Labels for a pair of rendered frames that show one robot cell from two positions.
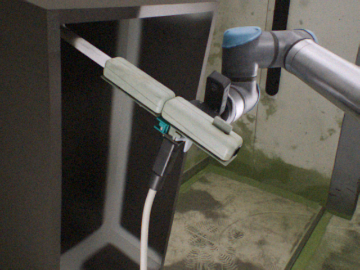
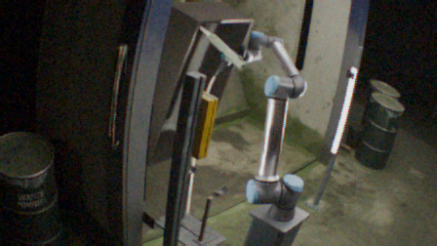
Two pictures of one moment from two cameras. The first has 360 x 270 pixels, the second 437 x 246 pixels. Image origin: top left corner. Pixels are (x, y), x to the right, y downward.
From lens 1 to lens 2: 2.14 m
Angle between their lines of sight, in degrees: 2
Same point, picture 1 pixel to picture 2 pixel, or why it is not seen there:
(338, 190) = (326, 145)
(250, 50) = (258, 40)
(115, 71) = (212, 37)
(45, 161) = (180, 61)
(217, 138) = (238, 61)
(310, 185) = (312, 142)
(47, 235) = (171, 89)
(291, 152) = (305, 114)
